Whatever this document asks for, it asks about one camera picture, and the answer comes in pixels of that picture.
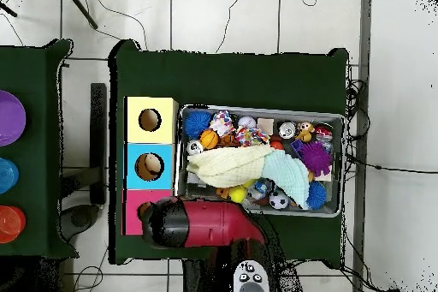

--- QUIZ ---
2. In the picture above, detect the orange plastic bowl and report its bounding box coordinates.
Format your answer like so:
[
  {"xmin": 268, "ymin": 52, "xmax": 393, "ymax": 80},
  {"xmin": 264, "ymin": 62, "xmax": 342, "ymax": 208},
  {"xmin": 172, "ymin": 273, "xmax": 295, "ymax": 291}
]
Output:
[{"xmin": 0, "ymin": 205, "xmax": 27, "ymax": 244}]

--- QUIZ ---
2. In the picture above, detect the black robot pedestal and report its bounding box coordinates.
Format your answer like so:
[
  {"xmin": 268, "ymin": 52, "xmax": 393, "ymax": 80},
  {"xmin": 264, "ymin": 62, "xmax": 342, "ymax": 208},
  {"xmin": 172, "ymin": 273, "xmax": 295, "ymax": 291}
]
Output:
[{"xmin": 182, "ymin": 259, "xmax": 237, "ymax": 292}]

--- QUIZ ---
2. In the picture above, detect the grey floor cable cover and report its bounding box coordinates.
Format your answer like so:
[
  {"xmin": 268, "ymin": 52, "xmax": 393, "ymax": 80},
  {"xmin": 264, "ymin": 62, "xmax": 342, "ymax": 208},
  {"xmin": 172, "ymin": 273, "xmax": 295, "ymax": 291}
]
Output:
[{"xmin": 352, "ymin": 0, "xmax": 373, "ymax": 252}]

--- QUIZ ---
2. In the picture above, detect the plain wooden block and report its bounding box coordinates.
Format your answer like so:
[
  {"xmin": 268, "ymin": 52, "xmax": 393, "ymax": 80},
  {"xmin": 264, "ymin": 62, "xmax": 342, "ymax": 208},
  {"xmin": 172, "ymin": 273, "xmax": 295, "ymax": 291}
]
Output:
[{"xmin": 257, "ymin": 117, "xmax": 275, "ymax": 136}]

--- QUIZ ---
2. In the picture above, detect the purple plastic bowl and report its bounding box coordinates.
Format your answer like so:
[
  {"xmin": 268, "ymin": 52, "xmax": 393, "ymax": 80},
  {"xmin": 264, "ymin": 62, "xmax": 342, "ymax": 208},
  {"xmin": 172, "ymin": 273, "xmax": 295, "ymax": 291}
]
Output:
[{"xmin": 0, "ymin": 89, "xmax": 27, "ymax": 147}]

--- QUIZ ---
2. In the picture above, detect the blue fuzzy ball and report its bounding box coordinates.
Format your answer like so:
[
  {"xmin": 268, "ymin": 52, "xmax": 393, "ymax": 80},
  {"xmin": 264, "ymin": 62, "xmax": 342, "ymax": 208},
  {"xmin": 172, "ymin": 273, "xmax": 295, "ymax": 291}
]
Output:
[
  {"xmin": 183, "ymin": 110, "xmax": 213, "ymax": 140},
  {"xmin": 306, "ymin": 180, "xmax": 328, "ymax": 211}
]

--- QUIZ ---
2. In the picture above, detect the dark tripod leg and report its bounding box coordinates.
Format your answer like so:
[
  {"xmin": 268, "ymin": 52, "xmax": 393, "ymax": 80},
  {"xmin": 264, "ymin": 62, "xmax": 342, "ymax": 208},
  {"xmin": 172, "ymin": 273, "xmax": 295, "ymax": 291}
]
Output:
[
  {"xmin": 0, "ymin": 0, "xmax": 18, "ymax": 18},
  {"xmin": 62, "ymin": 0, "xmax": 99, "ymax": 30}
]

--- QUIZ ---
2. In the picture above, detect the mint green cloth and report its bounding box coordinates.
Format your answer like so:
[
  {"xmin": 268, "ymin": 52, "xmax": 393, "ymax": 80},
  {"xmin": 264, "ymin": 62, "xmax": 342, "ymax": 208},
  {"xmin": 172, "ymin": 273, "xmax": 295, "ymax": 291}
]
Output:
[{"xmin": 261, "ymin": 149, "xmax": 311, "ymax": 211}]

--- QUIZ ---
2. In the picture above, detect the thin black floor cable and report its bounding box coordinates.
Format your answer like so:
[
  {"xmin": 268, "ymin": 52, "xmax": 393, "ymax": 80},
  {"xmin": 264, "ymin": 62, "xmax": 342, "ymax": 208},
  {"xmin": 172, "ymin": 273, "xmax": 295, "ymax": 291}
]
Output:
[{"xmin": 215, "ymin": 0, "xmax": 248, "ymax": 54}]

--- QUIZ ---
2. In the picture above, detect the silver mesh bin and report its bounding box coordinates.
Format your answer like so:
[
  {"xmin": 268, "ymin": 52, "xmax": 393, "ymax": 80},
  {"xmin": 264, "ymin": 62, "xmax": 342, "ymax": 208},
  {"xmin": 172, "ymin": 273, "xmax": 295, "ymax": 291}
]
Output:
[{"xmin": 174, "ymin": 104, "xmax": 345, "ymax": 218}]

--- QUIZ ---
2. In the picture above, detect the blue plastic bowl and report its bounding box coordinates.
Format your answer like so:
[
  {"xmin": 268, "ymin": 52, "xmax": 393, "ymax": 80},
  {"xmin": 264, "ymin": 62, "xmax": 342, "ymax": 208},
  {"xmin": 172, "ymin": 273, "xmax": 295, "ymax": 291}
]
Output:
[{"xmin": 0, "ymin": 157, "xmax": 20, "ymax": 194}]

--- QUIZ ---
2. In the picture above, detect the orange toy basketball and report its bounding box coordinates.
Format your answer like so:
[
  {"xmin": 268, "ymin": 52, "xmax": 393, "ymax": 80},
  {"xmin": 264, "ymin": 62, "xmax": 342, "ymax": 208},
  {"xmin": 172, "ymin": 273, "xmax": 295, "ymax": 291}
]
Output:
[{"xmin": 199, "ymin": 128, "xmax": 220, "ymax": 150}]

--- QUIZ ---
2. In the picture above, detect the crumpled polka-dot paper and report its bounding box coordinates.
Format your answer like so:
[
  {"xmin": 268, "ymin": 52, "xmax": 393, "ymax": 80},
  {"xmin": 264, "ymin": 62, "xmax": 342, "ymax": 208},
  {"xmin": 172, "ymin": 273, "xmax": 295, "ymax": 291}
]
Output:
[
  {"xmin": 234, "ymin": 126, "xmax": 270, "ymax": 147},
  {"xmin": 209, "ymin": 110, "xmax": 237, "ymax": 137}
]

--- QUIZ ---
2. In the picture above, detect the wooden three-hole sorting box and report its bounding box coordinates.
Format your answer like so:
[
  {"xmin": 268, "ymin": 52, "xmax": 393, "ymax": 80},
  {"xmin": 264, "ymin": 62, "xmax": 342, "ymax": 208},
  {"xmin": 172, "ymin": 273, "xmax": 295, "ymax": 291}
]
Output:
[{"xmin": 121, "ymin": 96, "xmax": 180, "ymax": 236}]

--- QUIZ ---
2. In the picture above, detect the purple spiky ball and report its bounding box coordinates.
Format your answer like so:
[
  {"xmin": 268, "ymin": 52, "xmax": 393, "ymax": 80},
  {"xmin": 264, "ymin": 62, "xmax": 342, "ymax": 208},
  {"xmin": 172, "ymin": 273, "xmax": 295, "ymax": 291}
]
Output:
[{"xmin": 297, "ymin": 140, "xmax": 334, "ymax": 177}]

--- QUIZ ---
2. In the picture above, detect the dark green tablecloth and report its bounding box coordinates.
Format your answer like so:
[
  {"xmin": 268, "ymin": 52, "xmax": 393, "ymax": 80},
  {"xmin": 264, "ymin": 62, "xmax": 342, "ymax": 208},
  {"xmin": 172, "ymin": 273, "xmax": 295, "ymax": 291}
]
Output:
[{"xmin": 109, "ymin": 39, "xmax": 350, "ymax": 265}]

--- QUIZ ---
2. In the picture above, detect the long black floor cable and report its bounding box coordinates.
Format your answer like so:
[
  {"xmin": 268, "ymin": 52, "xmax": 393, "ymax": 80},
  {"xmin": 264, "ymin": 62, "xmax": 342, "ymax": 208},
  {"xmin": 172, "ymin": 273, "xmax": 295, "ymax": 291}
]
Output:
[{"xmin": 345, "ymin": 154, "xmax": 438, "ymax": 175}]

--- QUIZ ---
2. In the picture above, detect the dark green side-table cloth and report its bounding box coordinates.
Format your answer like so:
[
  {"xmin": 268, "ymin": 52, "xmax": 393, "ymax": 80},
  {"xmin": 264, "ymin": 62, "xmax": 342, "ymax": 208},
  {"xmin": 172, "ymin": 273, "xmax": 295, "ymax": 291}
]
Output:
[{"xmin": 0, "ymin": 39, "xmax": 80, "ymax": 259}]

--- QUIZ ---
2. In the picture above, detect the tangled black cable bundle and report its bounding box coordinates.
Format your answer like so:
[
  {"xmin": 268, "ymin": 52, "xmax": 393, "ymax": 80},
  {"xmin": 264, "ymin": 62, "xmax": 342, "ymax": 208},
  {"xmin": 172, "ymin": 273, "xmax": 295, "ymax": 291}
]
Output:
[{"xmin": 343, "ymin": 77, "xmax": 372, "ymax": 183}]

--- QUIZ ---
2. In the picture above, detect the white toy baseball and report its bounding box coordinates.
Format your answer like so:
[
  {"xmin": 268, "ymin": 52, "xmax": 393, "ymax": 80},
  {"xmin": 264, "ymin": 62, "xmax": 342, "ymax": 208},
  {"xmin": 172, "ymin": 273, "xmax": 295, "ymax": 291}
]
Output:
[{"xmin": 236, "ymin": 115, "xmax": 257, "ymax": 130}]

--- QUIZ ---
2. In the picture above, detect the cream cloth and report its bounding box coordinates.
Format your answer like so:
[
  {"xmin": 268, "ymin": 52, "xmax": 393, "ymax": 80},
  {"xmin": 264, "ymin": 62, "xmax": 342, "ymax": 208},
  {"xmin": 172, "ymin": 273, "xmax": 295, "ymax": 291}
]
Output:
[{"xmin": 186, "ymin": 144, "xmax": 275, "ymax": 189}]

